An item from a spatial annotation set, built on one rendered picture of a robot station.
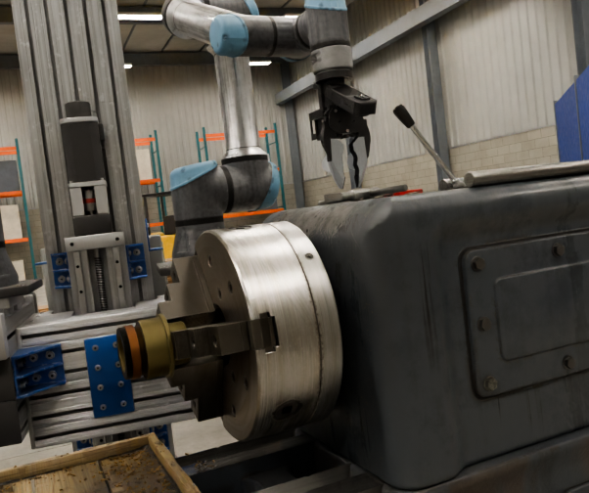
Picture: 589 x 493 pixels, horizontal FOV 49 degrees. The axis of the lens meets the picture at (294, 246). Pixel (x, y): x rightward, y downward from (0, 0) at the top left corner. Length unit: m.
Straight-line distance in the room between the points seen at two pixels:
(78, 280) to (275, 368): 0.85
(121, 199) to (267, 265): 0.88
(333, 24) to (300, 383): 0.66
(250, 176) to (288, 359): 0.79
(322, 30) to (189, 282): 0.52
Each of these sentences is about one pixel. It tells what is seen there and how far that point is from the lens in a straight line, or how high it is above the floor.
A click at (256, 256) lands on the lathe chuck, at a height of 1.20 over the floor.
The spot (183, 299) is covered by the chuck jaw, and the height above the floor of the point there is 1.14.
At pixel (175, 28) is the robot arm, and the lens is 1.56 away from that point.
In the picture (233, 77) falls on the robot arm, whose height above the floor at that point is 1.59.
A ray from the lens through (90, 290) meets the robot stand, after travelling 1.62.
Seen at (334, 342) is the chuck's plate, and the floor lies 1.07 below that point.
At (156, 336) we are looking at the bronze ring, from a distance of 0.92.
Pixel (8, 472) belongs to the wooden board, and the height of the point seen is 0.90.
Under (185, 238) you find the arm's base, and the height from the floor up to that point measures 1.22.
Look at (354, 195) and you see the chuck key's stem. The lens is 1.14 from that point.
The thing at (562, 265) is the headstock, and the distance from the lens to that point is 1.04.
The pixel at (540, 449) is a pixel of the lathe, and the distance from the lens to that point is 1.05.
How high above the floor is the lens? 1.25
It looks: 3 degrees down
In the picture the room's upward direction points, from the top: 7 degrees counter-clockwise
